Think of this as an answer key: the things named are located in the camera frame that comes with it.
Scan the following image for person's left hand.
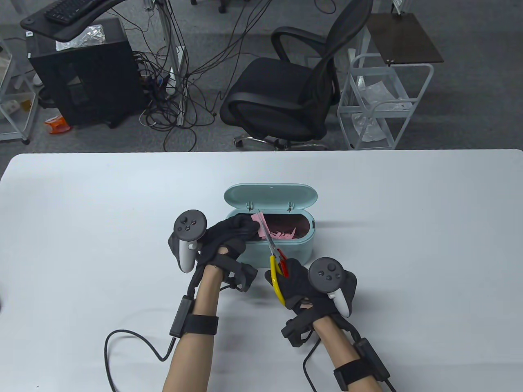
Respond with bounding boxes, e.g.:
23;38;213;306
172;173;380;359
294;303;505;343
195;215;260;271

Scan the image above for person's right hand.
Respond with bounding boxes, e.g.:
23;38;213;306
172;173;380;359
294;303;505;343
265;258;340;318

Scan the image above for yellow red handled scissors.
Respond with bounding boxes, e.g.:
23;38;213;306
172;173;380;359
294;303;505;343
257;209;290;306

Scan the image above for grey black controller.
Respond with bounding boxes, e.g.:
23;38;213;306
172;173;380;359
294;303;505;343
308;256;357;318
168;209;208;273

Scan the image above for pile of pink paper pieces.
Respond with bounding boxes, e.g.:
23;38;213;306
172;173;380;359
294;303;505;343
266;229;301;242

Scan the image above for mint green lidded bin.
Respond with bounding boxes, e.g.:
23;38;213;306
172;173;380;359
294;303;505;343
224;183;318;270

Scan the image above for person's right forearm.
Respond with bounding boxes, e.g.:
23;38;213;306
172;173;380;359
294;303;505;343
313;314;384;392

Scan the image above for person's left forearm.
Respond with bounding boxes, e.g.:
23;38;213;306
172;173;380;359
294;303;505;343
163;265;225;392

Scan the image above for black office chair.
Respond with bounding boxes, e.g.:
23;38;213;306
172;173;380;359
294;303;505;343
220;0;373;151

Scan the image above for clear plastic bags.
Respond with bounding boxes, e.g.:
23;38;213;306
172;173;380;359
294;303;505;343
352;76;413;141

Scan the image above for orange packet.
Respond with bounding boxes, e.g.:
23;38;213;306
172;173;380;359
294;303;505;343
44;116;73;134

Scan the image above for black computer tower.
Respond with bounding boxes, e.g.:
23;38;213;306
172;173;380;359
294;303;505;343
27;18;148;129

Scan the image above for white metal desk leg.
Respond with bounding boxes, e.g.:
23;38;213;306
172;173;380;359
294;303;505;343
155;0;184;125

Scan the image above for white shelf trolley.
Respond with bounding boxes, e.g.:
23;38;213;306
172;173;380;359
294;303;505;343
0;37;39;144

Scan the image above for crumpled clear plastic wrap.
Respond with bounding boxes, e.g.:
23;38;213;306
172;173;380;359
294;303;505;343
55;24;106;51

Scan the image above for dark brown board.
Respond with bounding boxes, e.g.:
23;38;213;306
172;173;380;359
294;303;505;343
367;12;445;65

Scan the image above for black keyboard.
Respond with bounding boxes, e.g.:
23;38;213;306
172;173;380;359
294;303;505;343
44;0;98;24

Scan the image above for black keyboard tray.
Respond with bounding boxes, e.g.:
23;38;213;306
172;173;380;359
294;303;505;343
20;0;131;41

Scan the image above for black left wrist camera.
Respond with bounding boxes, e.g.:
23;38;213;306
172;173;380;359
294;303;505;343
223;261;258;292

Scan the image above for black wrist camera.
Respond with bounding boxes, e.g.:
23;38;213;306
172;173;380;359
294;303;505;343
281;318;315;348
223;261;258;292

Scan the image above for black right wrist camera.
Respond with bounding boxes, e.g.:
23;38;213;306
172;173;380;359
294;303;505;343
281;318;315;348

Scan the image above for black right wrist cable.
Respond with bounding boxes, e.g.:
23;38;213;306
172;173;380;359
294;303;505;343
302;341;397;392

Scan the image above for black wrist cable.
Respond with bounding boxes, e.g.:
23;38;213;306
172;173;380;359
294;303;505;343
104;329;178;392
302;341;397;392

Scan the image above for black left wrist strap module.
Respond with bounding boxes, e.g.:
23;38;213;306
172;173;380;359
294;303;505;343
170;296;219;337

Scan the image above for black wrist strap module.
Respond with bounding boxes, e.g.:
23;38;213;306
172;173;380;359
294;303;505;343
170;296;219;337
333;337;391;388

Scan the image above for black right wrist strap module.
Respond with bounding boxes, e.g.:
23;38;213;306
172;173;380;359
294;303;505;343
333;337;391;388

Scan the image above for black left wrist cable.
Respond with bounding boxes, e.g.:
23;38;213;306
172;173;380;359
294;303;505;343
104;329;178;392

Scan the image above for tangle of black floor cables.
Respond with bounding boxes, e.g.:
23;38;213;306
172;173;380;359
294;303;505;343
131;0;272;152

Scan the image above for white wire cart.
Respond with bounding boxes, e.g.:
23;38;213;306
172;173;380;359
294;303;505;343
337;53;434;150

